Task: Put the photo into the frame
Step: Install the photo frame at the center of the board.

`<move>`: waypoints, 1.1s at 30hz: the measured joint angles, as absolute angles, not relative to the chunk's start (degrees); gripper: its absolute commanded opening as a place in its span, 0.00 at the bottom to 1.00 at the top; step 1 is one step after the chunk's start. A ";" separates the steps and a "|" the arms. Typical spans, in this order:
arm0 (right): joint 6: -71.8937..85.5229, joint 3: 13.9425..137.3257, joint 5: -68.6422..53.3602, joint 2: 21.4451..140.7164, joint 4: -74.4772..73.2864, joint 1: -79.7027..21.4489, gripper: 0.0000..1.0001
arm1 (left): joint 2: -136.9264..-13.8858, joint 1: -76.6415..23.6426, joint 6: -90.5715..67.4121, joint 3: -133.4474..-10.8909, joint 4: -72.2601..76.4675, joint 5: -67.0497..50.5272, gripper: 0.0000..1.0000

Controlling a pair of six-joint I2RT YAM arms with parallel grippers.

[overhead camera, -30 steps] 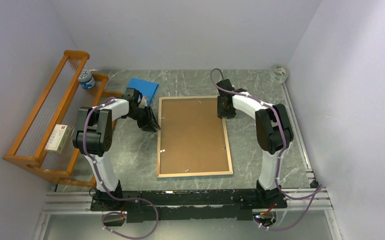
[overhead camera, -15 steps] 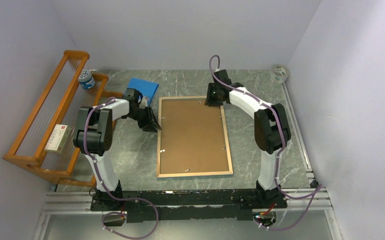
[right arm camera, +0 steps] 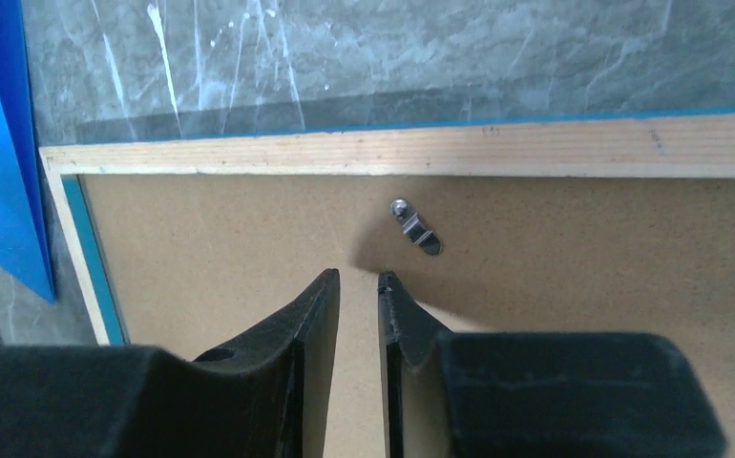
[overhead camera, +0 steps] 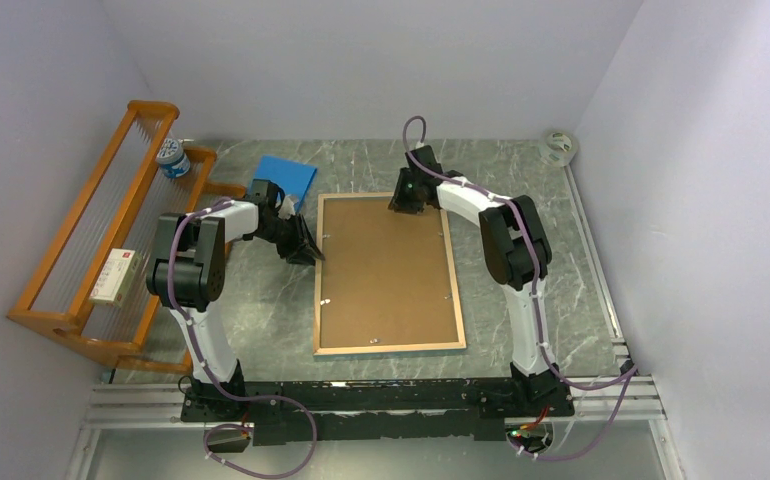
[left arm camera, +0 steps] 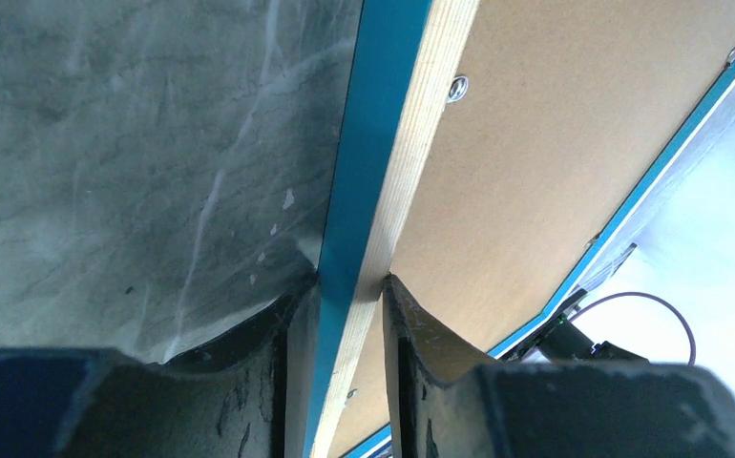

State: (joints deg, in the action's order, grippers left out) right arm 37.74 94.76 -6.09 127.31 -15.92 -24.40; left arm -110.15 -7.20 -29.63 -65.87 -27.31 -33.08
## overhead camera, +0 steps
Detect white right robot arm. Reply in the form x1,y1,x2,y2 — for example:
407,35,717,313
389,145,557,415

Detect blue white round tin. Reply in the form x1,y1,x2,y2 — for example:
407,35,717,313
155,138,190,179

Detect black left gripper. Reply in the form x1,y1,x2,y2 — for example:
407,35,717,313
253,213,324,267

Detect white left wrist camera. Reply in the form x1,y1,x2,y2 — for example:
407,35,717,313
276,194,297,220

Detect brown cardboard backing board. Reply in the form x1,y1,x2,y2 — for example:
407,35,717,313
319,197,460,349

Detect orange wooden rack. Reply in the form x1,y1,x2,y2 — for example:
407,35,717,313
7,100,246,374

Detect clear tape roll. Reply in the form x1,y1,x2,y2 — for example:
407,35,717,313
538,129,579,168

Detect white medicine box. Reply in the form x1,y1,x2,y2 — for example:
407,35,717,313
89,249,142,307

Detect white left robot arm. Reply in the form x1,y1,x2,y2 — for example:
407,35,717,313
146,179,325,420

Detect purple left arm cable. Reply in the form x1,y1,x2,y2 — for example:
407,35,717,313
166,196,320,480

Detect aluminium extrusion table rail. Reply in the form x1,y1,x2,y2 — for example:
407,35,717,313
83,376,685,479

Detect blue wooden picture frame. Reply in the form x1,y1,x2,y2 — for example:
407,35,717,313
312,191,468,358

